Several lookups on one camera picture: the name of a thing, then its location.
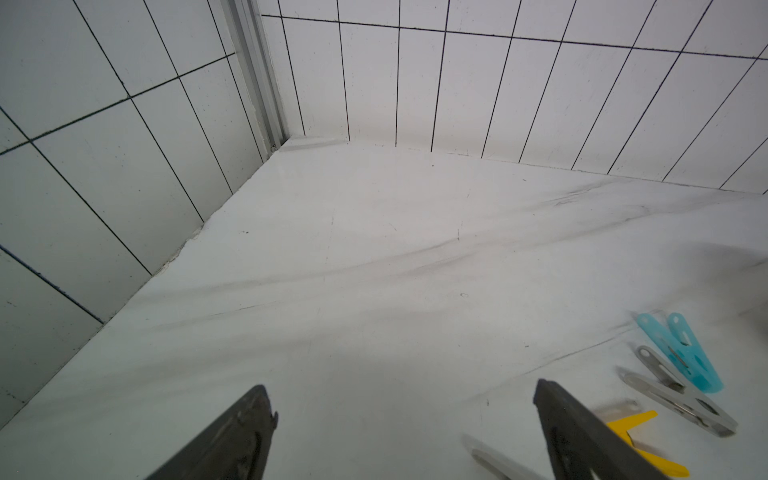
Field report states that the yellow clothespin left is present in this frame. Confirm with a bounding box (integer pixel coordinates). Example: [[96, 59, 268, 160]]
[[606, 410, 690, 478]]

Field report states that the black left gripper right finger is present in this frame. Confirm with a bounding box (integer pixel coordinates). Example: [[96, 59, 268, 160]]
[[533, 379, 665, 480]]

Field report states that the grey clothespin pair left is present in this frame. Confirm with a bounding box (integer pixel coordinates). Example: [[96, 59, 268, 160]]
[[461, 434, 542, 480]]

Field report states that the grey clothespin near bowl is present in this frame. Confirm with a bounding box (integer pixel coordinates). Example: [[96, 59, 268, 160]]
[[620, 345, 738, 438]]

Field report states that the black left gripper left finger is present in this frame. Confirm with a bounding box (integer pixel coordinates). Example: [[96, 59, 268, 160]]
[[149, 385, 279, 479]]

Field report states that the teal clothespin near bowl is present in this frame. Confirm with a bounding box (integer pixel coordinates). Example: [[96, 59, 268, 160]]
[[635, 312, 724, 393]]

